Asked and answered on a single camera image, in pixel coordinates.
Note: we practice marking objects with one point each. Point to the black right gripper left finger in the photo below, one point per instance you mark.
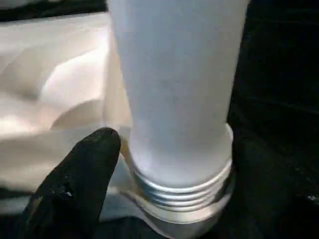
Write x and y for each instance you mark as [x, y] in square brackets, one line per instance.
[74, 186]

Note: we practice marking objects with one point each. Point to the black work mat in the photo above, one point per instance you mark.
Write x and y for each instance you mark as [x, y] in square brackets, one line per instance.
[274, 74]

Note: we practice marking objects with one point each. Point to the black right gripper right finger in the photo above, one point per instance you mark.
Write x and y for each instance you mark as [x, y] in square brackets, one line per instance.
[274, 199]

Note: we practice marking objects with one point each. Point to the white plastic table leg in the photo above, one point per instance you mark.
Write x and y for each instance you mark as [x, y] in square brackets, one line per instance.
[174, 87]

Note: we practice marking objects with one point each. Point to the white plastic table top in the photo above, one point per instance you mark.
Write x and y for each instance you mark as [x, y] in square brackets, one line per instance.
[49, 99]

